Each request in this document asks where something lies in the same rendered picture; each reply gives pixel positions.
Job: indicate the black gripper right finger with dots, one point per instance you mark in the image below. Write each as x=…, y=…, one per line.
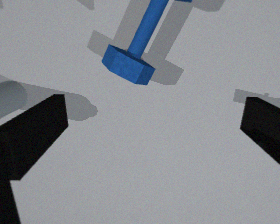
x=261, y=123

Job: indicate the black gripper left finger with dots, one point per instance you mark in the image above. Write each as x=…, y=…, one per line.
x=23, y=140

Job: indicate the white bottle with blue cap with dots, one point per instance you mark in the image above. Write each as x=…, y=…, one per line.
x=13, y=96

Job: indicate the blue dumbbell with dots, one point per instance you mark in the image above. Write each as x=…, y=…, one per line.
x=127, y=64

